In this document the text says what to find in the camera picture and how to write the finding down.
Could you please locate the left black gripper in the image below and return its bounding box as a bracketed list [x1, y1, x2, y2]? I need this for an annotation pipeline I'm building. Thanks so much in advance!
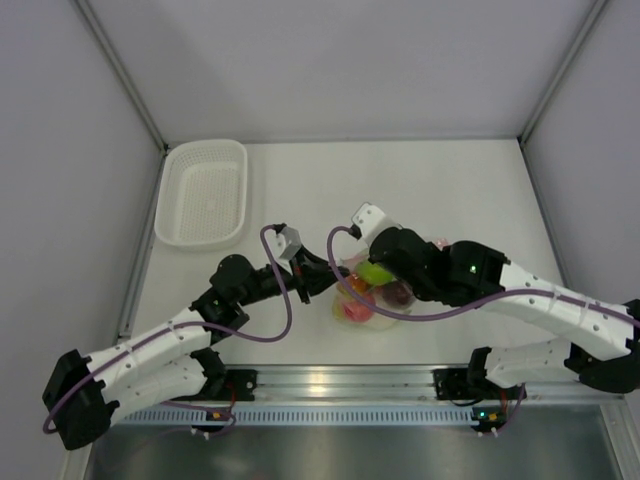
[236, 245, 349, 307]

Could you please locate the green fake apple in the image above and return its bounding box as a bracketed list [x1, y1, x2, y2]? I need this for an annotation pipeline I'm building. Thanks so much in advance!
[355, 260, 394, 287]

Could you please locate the clear zip top bag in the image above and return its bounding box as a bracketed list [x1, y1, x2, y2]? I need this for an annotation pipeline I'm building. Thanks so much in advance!
[332, 248, 418, 331]

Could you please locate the red orange fake fruit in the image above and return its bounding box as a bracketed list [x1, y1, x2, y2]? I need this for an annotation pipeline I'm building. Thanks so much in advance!
[346, 275, 373, 296]

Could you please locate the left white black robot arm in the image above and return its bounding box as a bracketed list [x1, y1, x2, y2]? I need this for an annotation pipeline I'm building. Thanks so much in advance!
[42, 250, 349, 451]

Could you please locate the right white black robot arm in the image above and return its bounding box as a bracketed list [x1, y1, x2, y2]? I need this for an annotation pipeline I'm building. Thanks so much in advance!
[368, 227, 639, 397]

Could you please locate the red fake tomato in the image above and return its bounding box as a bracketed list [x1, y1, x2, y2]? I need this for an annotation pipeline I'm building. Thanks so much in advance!
[340, 301, 374, 324]

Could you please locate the purple fake eggplant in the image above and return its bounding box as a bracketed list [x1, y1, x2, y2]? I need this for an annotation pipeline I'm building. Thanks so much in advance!
[380, 281, 415, 309]

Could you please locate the white perforated plastic basket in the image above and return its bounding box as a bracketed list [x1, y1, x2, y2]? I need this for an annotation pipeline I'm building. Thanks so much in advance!
[154, 139, 249, 251]

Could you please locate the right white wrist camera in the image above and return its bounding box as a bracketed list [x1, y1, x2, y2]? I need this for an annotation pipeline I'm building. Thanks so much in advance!
[351, 202, 400, 246]

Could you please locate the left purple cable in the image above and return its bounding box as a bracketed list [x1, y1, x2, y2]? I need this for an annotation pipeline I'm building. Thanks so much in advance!
[41, 222, 296, 434]

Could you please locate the aluminium mounting rail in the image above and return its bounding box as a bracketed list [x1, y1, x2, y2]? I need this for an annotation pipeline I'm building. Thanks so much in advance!
[219, 362, 626, 404]

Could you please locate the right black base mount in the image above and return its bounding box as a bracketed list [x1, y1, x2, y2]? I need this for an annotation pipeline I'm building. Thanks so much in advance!
[432, 367, 477, 401]

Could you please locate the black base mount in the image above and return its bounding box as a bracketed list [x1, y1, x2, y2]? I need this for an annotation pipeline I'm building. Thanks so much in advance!
[432, 367, 477, 401]
[204, 369, 258, 403]

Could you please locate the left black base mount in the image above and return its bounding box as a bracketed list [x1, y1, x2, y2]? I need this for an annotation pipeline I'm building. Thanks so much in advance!
[204, 369, 258, 403]

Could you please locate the slotted white cable duct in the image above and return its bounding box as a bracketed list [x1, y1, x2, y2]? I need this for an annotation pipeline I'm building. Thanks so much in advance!
[120, 405, 501, 427]

